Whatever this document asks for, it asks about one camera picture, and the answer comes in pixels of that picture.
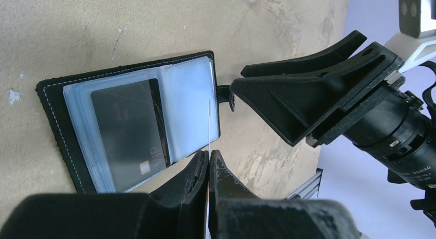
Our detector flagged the black card holder wallet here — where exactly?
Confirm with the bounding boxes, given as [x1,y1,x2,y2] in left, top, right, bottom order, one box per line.
[36,50,234,194]

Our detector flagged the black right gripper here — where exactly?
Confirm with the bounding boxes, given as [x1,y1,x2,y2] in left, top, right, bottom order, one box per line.
[230,43,435,223]

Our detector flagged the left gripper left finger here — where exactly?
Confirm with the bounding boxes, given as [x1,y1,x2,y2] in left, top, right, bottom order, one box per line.
[1,151,209,238]

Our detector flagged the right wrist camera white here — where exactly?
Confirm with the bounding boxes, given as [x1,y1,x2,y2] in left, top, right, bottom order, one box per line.
[384,0,435,73]

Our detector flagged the black VIP card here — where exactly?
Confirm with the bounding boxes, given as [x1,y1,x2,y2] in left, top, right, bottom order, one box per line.
[90,78,170,192]

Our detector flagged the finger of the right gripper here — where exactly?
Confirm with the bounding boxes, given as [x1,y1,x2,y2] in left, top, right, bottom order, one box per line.
[241,30,367,78]

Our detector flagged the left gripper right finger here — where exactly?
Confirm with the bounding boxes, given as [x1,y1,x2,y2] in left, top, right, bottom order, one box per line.
[208,150,361,238]

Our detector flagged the aluminium rail frame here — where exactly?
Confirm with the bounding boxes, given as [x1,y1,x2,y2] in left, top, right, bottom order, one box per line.
[285,168,323,200]

